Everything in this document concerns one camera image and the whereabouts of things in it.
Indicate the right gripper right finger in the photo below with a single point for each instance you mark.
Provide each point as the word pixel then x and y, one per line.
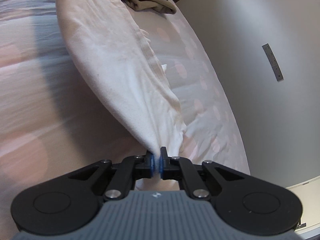
pixel 246 203

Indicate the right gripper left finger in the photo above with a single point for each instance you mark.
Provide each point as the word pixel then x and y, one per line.
pixel 69 202

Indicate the cream long sleeve shirt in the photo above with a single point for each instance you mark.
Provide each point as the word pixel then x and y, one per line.
pixel 115 58

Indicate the cream door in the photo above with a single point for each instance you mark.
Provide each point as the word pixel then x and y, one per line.
pixel 308 193

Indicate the polka dot bed sheet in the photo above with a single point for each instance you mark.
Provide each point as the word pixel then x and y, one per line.
pixel 52 123

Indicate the beige folded garment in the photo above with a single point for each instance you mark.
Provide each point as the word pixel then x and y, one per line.
pixel 161 6

